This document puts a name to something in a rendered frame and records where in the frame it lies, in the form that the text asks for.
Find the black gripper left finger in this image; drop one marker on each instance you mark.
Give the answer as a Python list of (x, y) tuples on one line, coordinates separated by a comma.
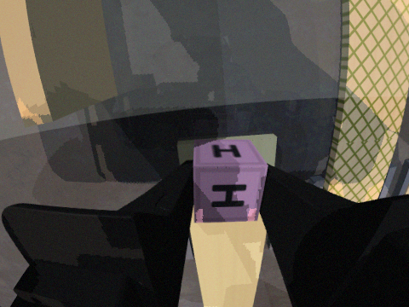
[(145, 240)]

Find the purple cube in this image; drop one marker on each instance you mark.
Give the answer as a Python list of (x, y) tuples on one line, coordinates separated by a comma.
[(228, 179)]

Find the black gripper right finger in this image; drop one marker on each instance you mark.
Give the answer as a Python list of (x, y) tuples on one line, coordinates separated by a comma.
[(322, 240)]

